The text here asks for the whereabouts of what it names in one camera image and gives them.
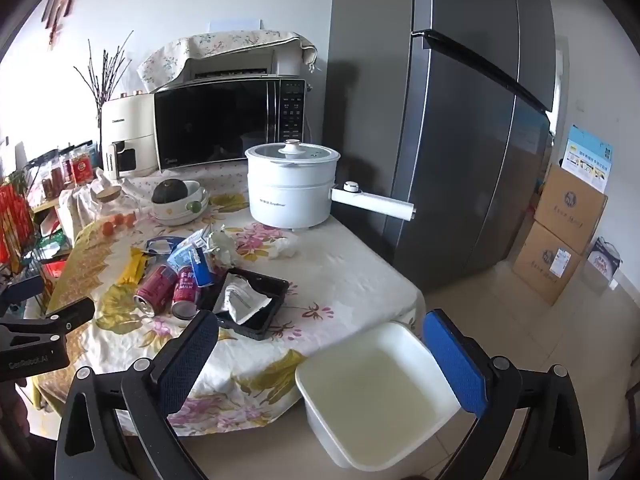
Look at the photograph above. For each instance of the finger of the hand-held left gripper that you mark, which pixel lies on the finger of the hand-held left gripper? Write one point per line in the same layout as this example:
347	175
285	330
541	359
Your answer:
72	314
22	292

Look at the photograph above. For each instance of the black plastic tray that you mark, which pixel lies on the black plastic tray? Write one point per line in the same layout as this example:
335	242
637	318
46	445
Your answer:
270	285

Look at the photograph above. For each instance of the blue drink carton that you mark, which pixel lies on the blue drink carton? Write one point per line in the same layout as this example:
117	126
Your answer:
202	267

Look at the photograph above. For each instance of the floral cloth cover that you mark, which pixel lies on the floral cloth cover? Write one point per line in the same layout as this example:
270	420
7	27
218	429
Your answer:
225	40

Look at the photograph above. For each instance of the crumpled white plastic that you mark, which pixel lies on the crumpled white plastic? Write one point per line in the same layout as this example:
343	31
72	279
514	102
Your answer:
222	246

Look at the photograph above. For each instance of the clear glass jar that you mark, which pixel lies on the clear glass jar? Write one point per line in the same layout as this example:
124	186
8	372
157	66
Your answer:
110	197

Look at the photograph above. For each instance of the grey refrigerator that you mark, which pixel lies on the grey refrigerator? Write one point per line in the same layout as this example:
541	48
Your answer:
450	135

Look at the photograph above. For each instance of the glass pot lid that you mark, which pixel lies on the glass pot lid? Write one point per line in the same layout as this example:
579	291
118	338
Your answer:
292	152

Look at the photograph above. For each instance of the white shopping bag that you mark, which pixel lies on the white shopping bag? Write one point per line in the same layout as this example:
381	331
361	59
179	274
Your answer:
602	262

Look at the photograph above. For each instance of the floral tablecloth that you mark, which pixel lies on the floral tablecloth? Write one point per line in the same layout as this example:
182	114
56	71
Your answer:
325	270

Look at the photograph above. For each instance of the black microwave oven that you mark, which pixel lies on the black microwave oven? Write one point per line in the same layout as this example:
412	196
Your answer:
215	120

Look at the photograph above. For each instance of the white bowl with green knobs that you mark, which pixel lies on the white bowl with green knobs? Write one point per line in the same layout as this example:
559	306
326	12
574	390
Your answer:
190	207

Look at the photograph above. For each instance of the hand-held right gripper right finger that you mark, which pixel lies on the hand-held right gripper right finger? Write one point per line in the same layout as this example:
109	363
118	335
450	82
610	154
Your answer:
455	365

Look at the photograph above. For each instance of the crumpled white tissue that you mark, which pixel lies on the crumpled white tissue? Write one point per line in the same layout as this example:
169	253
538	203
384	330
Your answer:
283	248

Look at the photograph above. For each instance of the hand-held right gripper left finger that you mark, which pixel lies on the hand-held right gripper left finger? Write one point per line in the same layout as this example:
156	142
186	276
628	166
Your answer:
187	360

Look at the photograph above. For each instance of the white electric cooking pot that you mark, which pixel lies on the white electric cooking pot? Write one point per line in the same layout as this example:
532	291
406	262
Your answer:
285	195

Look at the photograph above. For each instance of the light blue packet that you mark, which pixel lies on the light blue packet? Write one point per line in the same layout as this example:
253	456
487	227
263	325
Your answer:
182	256

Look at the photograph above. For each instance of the red drink can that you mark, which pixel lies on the red drink can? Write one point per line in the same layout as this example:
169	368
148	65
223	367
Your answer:
186	292
155	287

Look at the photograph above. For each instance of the white plastic bin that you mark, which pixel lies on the white plastic bin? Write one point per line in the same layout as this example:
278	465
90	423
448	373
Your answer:
370	395

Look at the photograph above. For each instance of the yellow snack bag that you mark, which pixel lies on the yellow snack bag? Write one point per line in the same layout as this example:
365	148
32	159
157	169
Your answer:
132	266

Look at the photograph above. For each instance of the dark green squash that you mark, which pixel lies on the dark green squash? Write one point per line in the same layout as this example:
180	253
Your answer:
170	191

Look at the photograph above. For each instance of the dried branches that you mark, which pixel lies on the dried branches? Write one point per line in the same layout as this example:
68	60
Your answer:
98	102

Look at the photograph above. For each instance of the blue and white leaflet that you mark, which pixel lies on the blue and white leaflet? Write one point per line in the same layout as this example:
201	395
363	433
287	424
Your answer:
587	157

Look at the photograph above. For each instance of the white paper bag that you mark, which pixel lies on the white paper bag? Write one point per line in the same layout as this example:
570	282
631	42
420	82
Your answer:
240	300

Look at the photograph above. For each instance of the cream air fryer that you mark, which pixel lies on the cream air fryer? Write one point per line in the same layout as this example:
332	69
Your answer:
130	120

